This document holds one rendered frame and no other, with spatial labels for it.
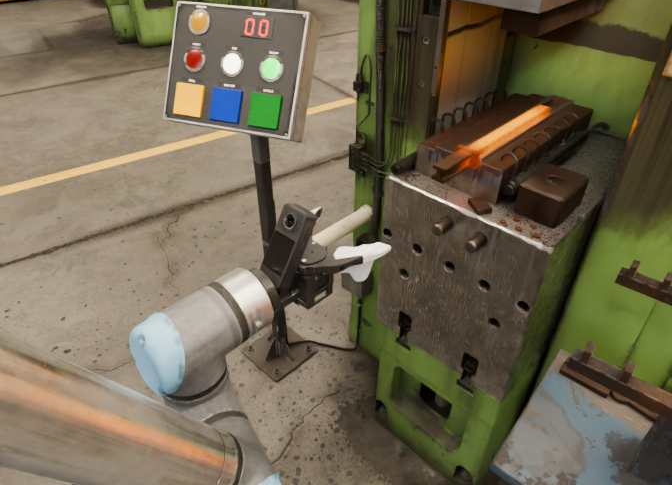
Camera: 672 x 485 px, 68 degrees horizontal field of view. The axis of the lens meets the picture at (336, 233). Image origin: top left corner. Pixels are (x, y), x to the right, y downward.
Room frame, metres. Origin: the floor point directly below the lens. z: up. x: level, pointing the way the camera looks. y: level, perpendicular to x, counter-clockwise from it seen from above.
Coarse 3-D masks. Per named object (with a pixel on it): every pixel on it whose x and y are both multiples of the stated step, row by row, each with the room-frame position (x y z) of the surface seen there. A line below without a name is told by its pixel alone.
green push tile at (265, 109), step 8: (256, 96) 1.09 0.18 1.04; (264, 96) 1.09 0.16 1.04; (272, 96) 1.08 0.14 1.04; (280, 96) 1.08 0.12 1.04; (256, 104) 1.08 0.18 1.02; (264, 104) 1.08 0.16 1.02; (272, 104) 1.07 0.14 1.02; (280, 104) 1.07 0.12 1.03; (256, 112) 1.07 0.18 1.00; (264, 112) 1.07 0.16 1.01; (272, 112) 1.06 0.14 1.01; (280, 112) 1.07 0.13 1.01; (248, 120) 1.07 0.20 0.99; (256, 120) 1.06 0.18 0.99; (264, 120) 1.06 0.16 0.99; (272, 120) 1.05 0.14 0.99; (272, 128) 1.05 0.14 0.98
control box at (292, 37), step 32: (192, 32) 1.22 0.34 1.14; (224, 32) 1.20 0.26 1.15; (256, 32) 1.17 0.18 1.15; (288, 32) 1.15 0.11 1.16; (256, 64) 1.14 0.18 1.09; (288, 64) 1.12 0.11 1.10; (288, 96) 1.08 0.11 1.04; (224, 128) 1.09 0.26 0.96; (256, 128) 1.06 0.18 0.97; (288, 128) 1.04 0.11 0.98
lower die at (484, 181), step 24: (528, 96) 1.21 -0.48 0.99; (552, 96) 1.19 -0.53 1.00; (480, 120) 1.09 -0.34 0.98; (504, 120) 1.06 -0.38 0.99; (552, 120) 1.06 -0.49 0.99; (432, 144) 0.96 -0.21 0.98; (456, 144) 0.94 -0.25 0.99; (504, 144) 0.92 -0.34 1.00; (528, 144) 0.94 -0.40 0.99; (552, 144) 0.98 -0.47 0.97; (432, 168) 0.94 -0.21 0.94; (480, 168) 0.86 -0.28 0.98; (504, 168) 0.84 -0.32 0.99; (480, 192) 0.85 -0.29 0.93
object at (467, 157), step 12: (540, 108) 1.09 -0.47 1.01; (516, 120) 1.02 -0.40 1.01; (528, 120) 1.02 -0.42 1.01; (492, 132) 0.96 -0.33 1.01; (504, 132) 0.96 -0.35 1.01; (516, 132) 0.98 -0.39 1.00; (480, 144) 0.91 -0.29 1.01; (492, 144) 0.91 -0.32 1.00; (456, 156) 0.85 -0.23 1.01; (468, 156) 0.85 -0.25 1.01; (444, 168) 0.80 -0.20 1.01; (456, 168) 0.84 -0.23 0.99; (444, 180) 0.80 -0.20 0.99
